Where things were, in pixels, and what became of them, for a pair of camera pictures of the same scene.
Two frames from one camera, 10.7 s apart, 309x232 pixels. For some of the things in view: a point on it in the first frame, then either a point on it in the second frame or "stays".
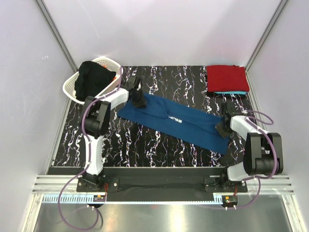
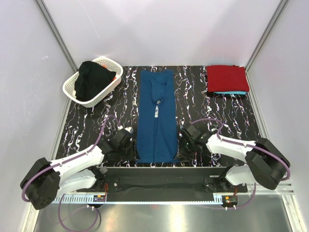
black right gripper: (218, 127) -> (185, 157)
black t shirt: (92, 78) stays
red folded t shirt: (227, 78) stays
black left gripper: (141, 104) -> (133, 154)
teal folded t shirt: (233, 93) stays
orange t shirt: (114, 79) stays
